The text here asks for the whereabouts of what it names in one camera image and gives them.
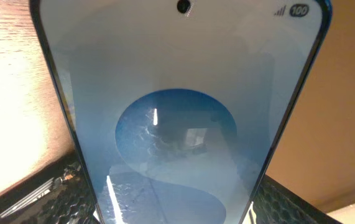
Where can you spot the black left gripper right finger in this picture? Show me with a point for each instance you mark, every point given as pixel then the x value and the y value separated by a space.
pixel 275 204

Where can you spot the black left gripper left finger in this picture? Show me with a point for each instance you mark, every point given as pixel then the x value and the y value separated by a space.
pixel 57 194

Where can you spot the blue Samsung Galaxy smartphone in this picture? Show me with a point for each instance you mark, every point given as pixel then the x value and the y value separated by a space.
pixel 176 107

